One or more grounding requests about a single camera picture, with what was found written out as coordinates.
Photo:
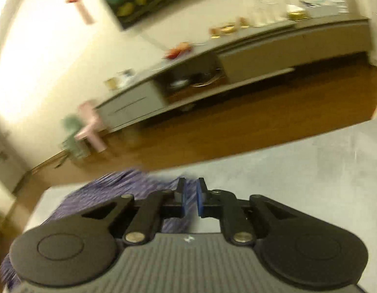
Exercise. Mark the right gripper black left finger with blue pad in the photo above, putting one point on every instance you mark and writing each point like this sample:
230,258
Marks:
79,248

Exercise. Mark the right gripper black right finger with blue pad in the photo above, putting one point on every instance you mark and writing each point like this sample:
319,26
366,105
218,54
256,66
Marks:
295,247

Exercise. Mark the blue white plaid shirt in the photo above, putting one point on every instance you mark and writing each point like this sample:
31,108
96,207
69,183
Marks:
58,202

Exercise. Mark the green plastic chair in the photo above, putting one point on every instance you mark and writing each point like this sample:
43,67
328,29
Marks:
76,149

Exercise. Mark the pink plastic chair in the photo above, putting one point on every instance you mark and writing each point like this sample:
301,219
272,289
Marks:
92,126

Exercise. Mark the yellow small cup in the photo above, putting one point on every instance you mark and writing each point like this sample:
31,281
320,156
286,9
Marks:
112,83

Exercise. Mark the white power strip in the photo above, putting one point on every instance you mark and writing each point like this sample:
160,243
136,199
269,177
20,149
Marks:
125,77

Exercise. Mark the long grey TV cabinet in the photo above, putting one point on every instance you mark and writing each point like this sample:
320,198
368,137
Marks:
233,61

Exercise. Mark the red fruit plate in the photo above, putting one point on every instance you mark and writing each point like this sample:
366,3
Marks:
180,49

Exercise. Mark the gold ornament bowl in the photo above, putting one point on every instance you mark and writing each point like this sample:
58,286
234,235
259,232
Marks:
296,13

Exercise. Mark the clear glass cups set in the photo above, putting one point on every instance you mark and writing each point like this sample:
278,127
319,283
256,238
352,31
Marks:
266,13

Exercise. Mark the white box with papers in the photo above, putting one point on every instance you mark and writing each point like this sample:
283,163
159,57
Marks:
324,8

